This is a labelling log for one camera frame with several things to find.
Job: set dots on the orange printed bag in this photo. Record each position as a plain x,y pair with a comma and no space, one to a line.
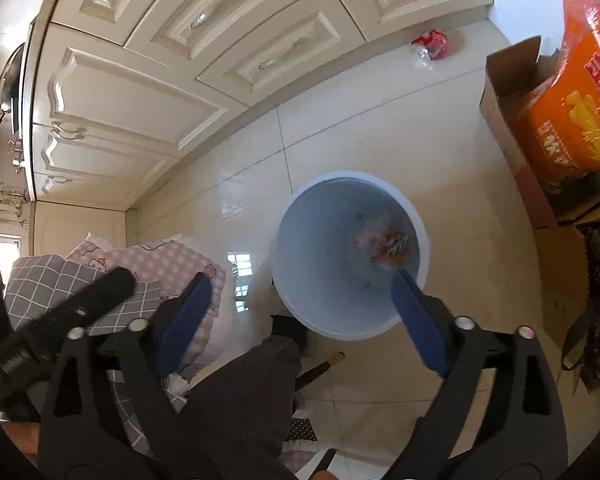
558,127

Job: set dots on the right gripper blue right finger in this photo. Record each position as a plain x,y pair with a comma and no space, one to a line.
457,349

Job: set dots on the cream lower kitchen cabinets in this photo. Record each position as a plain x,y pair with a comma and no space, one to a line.
147,118

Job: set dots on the hanging utensil rack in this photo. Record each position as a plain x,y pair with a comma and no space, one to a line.
14,205

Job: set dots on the white trash bin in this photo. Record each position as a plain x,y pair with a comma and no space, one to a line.
322,265

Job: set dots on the person's dark trouser leg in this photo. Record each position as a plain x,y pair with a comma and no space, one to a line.
241,413

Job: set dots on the grey checked tablecloth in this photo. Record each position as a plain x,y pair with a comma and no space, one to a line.
106,413

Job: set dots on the white orange printed wrapper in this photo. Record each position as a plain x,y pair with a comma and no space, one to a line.
380,242

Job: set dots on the red crushed can on floor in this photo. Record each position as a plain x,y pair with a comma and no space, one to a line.
430,47

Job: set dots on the steel wok with lid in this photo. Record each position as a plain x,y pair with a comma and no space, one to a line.
10,90

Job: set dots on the pink checked cloth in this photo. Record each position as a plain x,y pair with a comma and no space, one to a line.
174,262

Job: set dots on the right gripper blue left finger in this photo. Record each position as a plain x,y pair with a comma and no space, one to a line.
148,351

